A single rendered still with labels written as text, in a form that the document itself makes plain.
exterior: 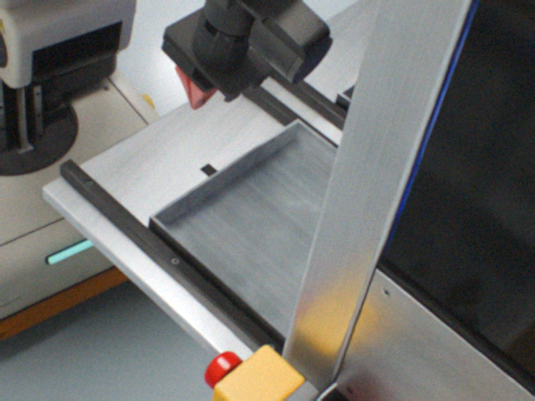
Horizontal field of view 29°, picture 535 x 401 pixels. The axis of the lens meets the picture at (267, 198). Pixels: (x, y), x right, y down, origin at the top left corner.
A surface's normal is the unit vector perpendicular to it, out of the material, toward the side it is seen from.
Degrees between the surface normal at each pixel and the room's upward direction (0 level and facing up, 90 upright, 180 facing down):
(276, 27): 105
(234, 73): 12
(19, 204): 0
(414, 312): 90
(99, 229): 0
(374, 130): 90
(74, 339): 0
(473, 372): 90
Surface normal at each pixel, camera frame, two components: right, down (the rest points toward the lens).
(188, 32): 0.28, -0.51
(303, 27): 0.18, -0.32
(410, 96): -0.69, 0.48
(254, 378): 0.13, -0.65
